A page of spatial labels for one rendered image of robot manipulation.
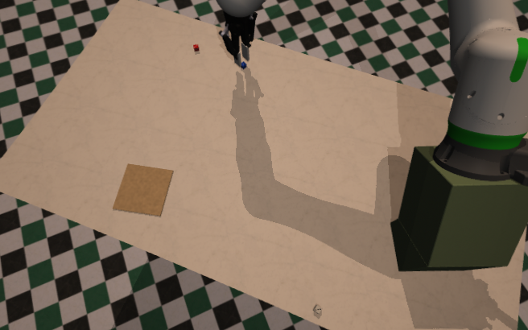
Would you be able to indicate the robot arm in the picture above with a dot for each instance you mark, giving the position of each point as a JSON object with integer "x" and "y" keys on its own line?
{"x": 489, "y": 114}

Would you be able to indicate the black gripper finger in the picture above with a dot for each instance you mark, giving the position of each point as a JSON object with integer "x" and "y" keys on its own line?
{"x": 232, "y": 47}
{"x": 245, "y": 37}

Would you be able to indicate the brown square mat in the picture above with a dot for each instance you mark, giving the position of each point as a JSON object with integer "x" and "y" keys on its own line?
{"x": 143, "y": 190}

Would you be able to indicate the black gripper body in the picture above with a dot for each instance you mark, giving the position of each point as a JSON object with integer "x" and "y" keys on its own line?
{"x": 233, "y": 21}

